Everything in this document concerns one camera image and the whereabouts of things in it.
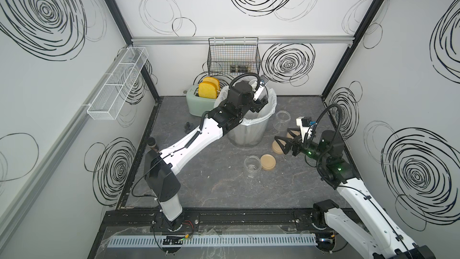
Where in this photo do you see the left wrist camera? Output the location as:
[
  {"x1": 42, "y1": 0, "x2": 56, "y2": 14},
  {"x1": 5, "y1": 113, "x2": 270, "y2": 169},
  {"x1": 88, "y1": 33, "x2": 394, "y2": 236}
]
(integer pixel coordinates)
[{"x1": 250, "y1": 76, "x2": 268, "y2": 101}]

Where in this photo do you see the glass rice jar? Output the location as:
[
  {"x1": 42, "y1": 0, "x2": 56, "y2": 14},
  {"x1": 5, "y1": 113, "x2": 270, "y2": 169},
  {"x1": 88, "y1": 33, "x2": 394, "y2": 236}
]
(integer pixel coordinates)
[{"x1": 273, "y1": 110, "x2": 291, "y2": 132}]

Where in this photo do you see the small bottle black pump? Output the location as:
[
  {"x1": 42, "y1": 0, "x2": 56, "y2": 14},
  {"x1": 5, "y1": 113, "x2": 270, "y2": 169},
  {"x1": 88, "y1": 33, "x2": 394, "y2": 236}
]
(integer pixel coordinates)
[{"x1": 184, "y1": 122, "x2": 194, "y2": 134}]

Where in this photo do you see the white slotted cable duct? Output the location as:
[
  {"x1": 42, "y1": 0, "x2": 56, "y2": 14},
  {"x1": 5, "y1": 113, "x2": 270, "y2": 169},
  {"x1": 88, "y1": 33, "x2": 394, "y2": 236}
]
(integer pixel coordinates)
[{"x1": 107, "y1": 234, "x2": 317, "y2": 248}]

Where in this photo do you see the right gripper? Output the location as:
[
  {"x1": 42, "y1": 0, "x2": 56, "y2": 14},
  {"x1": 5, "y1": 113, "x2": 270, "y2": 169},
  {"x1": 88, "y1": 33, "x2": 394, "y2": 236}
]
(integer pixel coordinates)
[{"x1": 274, "y1": 126, "x2": 328, "y2": 165}]

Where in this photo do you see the white mesh wall shelf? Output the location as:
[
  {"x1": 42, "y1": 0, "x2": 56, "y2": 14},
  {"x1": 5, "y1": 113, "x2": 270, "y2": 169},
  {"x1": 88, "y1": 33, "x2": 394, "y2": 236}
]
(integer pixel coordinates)
[{"x1": 87, "y1": 46, "x2": 148, "y2": 121}]

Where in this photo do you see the rear yellow toast slice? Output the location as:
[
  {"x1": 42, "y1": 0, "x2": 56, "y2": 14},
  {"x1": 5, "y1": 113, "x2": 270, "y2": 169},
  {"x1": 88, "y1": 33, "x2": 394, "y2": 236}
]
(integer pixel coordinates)
[{"x1": 202, "y1": 77, "x2": 220, "y2": 91}]

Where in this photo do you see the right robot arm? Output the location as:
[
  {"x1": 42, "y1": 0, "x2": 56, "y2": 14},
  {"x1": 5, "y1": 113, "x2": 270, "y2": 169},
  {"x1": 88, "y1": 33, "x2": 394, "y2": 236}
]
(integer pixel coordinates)
[{"x1": 274, "y1": 127, "x2": 435, "y2": 259}]

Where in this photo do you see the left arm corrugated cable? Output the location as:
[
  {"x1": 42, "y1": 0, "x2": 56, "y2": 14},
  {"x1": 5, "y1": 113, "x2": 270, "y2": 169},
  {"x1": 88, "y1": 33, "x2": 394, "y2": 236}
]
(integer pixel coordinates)
[{"x1": 229, "y1": 72, "x2": 261, "y2": 89}]

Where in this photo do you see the black wire wall basket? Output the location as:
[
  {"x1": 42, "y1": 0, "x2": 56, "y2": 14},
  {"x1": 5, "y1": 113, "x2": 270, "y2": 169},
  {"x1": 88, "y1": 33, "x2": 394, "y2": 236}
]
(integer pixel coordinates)
[{"x1": 207, "y1": 37, "x2": 261, "y2": 77}]

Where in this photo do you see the beige lid of jar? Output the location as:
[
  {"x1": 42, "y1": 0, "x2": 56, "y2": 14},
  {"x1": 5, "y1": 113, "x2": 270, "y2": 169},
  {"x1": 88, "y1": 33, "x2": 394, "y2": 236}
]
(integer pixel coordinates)
[
  {"x1": 260, "y1": 154, "x2": 276, "y2": 171},
  {"x1": 272, "y1": 141, "x2": 284, "y2": 155}
]

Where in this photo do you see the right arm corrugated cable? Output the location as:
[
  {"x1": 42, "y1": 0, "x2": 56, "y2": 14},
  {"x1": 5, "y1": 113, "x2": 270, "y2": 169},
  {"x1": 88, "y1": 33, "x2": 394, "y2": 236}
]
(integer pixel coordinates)
[{"x1": 308, "y1": 103, "x2": 344, "y2": 145}]

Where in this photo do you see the bottle in wire basket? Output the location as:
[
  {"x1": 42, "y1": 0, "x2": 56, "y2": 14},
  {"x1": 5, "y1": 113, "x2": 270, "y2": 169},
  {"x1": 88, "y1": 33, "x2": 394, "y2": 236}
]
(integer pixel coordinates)
[{"x1": 230, "y1": 65, "x2": 251, "y2": 74}]

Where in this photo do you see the mint green toaster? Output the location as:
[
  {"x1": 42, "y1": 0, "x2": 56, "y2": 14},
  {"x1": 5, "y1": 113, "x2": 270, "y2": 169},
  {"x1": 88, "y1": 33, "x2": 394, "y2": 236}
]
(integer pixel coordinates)
[{"x1": 186, "y1": 85, "x2": 216, "y2": 117}]

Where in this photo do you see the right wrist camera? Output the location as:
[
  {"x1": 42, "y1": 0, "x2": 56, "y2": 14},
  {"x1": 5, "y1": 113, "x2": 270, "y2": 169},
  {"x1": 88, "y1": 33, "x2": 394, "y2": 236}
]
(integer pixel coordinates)
[{"x1": 296, "y1": 116, "x2": 314, "y2": 142}]

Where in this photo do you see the dark spice bottle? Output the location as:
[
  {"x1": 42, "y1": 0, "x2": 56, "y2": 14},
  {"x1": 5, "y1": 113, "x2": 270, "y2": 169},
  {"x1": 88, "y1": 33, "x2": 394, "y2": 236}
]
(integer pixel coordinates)
[{"x1": 147, "y1": 137, "x2": 158, "y2": 150}]

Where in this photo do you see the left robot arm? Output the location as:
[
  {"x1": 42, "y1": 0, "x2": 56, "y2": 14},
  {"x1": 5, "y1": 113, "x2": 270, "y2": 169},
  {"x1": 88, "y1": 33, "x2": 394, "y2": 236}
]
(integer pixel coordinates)
[{"x1": 143, "y1": 79, "x2": 268, "y2": 231}]

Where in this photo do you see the yellow toast slice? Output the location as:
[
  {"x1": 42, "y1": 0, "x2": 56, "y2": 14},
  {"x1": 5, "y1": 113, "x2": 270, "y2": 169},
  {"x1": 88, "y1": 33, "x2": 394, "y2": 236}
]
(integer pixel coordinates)
[
  {"x1": 198, "y1": 82, "x2": 218, "y2": 100},
  {"x1": 202, "y1": 77, "x2": 220, "y2": 91}
]

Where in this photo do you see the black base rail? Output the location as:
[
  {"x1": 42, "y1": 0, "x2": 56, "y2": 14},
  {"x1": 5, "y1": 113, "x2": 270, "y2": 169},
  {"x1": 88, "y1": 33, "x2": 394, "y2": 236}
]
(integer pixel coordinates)
[{"x1": 101, "y1": 207, "x2": 326, "y2": 231}]

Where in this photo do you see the white trash bag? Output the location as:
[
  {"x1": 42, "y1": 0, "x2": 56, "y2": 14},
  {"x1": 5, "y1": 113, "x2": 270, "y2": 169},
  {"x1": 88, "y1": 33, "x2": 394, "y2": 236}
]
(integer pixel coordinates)
[{"x1": 210, "y1": 79, "x2": 276, "y2": 131}]

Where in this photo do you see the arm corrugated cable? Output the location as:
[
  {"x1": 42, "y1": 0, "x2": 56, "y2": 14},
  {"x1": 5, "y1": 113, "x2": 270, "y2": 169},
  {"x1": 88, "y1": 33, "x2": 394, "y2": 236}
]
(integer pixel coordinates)
[
  {"x1": 229, "y1": 72, "x2": 261, "y2": 89},
  {"x1": 308, "y1": 103, "x2": 344, "y2": 145}
]

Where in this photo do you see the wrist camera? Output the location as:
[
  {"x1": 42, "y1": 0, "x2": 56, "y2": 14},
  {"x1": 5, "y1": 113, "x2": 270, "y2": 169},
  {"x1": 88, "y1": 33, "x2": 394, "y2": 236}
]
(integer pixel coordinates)
[
  {"x1": 296, "y1": 116, "x2": 314, "y2": 142},
  {"x1": 250, "y1": 76, "x2": 268, "y2": 101}
]

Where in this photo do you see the front yellow toast slice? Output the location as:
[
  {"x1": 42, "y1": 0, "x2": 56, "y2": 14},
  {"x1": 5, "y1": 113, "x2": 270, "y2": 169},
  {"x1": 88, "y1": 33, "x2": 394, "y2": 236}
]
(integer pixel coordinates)
[{"x1": 198, "y1": 82, "x2": 218, "y2": 100}]

